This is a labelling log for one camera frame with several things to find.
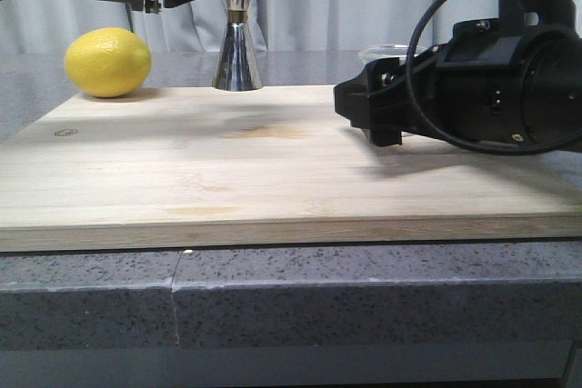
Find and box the clear glass beaker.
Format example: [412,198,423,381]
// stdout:
[357,45,408,65]

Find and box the silver double jigger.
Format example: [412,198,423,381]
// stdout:
[212,0,262,92]

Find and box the yellow lemon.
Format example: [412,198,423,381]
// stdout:
[64,27,152,98]

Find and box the grey curtain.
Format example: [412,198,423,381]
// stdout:
[1,0,434,54]

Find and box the wooden cutting board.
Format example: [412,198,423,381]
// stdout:
[1,85,581,253]

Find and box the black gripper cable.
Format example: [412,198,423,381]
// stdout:
[406,0,582,156]

